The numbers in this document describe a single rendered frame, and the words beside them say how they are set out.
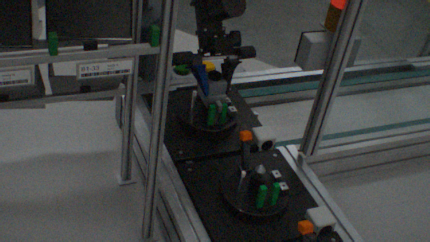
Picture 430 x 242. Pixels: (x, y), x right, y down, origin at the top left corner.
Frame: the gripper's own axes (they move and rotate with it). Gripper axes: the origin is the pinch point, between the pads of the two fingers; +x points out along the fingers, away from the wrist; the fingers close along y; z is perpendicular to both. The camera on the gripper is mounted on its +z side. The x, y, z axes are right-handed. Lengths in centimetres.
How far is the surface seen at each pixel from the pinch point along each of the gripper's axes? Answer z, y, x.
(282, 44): -209, 137, -16
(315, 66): 16.2, 15.4, -0.7
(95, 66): 29.4, -31.1, -4.2
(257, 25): -230, 131, -32
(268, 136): 3.4, 9.9, 13.8
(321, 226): 24.4, 8.4, 29.3
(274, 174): 14.6, 4.6, 20.0
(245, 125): -3.6, 7.9, 11.3
